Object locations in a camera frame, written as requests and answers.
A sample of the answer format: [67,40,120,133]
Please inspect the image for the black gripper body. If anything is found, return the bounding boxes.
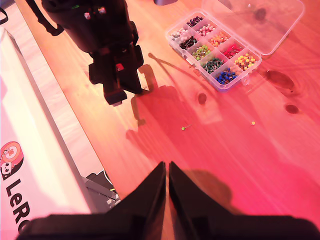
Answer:
[88,42,145,107]

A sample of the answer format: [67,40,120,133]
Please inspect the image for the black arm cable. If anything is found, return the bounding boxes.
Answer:
[24,0,65,37]

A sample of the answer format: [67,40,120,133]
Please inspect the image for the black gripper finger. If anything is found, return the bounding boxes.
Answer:
[168,161,237,218]
[106,161,167,217]
[114,63,142,96]
[122,61,144,94]

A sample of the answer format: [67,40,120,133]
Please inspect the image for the white box with LeRobot print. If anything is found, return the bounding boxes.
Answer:
[0,26,93,240]

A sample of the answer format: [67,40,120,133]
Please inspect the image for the grey metal clamp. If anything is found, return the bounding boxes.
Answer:
[81,169,122,212]

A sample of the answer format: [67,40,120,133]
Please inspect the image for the clear plastic pin organizer box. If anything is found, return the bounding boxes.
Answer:
[164,0,306,93]

